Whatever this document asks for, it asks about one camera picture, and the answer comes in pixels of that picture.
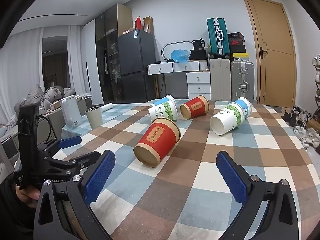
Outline red paper cup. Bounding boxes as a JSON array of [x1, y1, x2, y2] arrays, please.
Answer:
[[133, 118, 181, 167], [180, 95, 210, 119]]

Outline beige tumbler cup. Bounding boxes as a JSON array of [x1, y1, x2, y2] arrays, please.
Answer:
[[85, 106, 103, 129]]

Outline left white green paper cup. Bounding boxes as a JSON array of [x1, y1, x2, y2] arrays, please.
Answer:
[[148, 95, 178, 121]]

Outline white green paper cup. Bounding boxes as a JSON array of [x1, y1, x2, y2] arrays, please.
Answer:
[[148, 95, 178, 121], [210, 97, 252, 136]]

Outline right white green paper cup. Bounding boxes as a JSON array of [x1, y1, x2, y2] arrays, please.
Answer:
[[210, 97, 252, 136]]

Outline person's left hand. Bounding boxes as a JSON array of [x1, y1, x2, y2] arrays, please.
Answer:
[[15, 186, 40, 209]]

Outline white appliance box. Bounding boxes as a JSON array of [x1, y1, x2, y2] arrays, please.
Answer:
[[61, 95, 82, 128]]

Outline white paper roll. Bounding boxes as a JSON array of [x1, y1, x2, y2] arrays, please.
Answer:
[[100, 103, 114, 112]]

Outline grey jacket on sofa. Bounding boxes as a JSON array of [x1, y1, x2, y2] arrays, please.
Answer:
[[14, 84, 75, 113]]

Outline checkered tablecloth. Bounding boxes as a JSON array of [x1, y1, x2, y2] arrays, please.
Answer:
[[55, 101, 319, 239]]

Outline white curtain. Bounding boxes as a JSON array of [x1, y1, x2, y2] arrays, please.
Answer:
[[0, 28, 44, 124]]

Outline pile of shoes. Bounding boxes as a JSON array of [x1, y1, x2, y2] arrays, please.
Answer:
[[281, 106, 319, 154]]

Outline black refrigerator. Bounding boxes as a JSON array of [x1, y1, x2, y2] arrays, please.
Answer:
[[118, 29, 156, 103]]

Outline dark glass cabinet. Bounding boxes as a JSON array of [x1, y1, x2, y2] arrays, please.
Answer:
[[95, 3, 132, 103]]

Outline red fire extinguisher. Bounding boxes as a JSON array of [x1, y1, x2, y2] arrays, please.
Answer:
[[135, 17, 142, 29]]

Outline cardboard box on fridge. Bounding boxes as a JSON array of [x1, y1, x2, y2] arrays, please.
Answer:
[[143, 16, 153, 34]]

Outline blue plastic bag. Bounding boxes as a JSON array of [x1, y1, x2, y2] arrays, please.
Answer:
[[170, 49, 191, 63]]

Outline white desk with drawers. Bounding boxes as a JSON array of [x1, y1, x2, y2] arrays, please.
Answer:
[[147, 60, 212, 100]]

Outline silver suitcase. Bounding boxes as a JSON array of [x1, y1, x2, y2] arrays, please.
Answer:
[[231, 61, 254, 103]]

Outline beige suitcase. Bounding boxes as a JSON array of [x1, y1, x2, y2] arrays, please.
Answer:
[[209, 59, 231, 101]]

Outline black bag on desk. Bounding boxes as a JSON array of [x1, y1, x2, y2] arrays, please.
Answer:
[[189, 38, 207, 60]]

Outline shoe rack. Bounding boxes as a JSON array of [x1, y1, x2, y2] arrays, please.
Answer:
[[312, 54, 320, 121]]

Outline wooden door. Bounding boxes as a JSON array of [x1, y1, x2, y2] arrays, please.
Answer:
[[244, 0, 297, 108]]

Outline stacked shoe boxes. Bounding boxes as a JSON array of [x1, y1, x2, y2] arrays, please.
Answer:
[[228, 32, 249, 61]]

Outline teal suitcase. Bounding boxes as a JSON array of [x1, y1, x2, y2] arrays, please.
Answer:
[[207, 17, 230, 59]]

